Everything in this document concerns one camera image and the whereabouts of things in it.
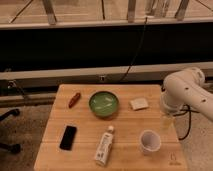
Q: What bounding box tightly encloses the white sponge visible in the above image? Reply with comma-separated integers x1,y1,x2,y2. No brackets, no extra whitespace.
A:
130,98,149,110

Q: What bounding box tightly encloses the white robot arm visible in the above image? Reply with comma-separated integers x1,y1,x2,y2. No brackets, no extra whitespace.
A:
159,67,213,122

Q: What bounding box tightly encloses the green ceramic bowl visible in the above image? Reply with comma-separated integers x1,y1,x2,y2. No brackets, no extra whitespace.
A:
89,91,119,118

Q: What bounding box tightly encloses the white paper cup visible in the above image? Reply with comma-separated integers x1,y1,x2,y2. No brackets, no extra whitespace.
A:
139,130,161,155

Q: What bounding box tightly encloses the white plastic bottle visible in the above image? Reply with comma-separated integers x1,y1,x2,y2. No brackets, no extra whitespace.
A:
94,126,114,166

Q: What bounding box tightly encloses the red sausage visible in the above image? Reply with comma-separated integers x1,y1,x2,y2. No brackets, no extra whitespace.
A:
68,92,81,108

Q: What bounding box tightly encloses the black smartphone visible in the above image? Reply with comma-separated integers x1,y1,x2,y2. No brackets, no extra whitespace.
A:
60,126,77,150

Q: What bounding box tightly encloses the black office chair base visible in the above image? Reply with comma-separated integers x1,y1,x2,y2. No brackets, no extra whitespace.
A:
0,108,22,155

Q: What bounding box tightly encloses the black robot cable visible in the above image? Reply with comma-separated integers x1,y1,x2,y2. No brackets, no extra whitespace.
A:
173,104,200,141

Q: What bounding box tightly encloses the metal rail frame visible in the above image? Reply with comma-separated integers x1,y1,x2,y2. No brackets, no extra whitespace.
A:
0,62,213,88

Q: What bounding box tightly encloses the black hanging cable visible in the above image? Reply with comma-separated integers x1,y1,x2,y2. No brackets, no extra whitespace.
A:
119,16,149,82

